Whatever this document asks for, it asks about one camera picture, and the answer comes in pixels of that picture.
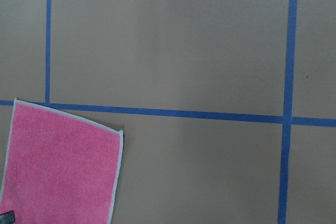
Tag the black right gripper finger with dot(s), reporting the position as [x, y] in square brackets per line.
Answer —
[7, 217]

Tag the pink towel with white trim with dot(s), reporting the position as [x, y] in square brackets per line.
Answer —
[59, 167]

